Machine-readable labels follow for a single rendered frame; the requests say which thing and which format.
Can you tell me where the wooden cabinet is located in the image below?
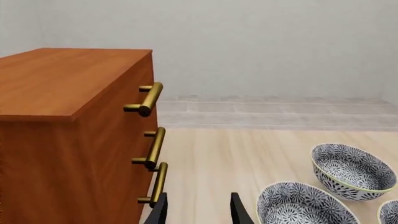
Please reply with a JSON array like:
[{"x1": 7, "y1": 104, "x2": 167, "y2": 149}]
[{"x1": 0, "y1": 47, "x2": 160, "y2": 224}]

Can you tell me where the black white patterned bowl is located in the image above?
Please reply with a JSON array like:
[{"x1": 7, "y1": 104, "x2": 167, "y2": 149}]
[
  {"x1": 311, "y1": 142, "x2": 398, "y2": 202},
  {"x1": 377, "y1": 199, "x2": 398, "y2": 224},
  {"x1": 256, "y1": 181, "x2": 362, "y2": 224}
]

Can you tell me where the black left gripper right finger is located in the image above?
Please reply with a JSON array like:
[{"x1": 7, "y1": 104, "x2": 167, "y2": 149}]
[{"x1": 230, "y1": 192, "x2": 259, "y2": 224}]

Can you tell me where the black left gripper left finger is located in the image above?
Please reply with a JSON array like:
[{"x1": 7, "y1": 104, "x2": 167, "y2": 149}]
[{"x1": 142, "y1": 192, "x2": 169, "y2": 224}]

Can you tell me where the brass drawer handle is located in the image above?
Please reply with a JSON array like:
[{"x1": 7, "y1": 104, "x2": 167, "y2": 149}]
[
  {"x1": 131, "y1": 126, "x2": 167, "y2": 170},
  {"x1": 123, "y1": 82, "x2": 164, "y2": 118},
  {"x1": 137, "y1": 162, "x2": 169, "y2": 209}
]

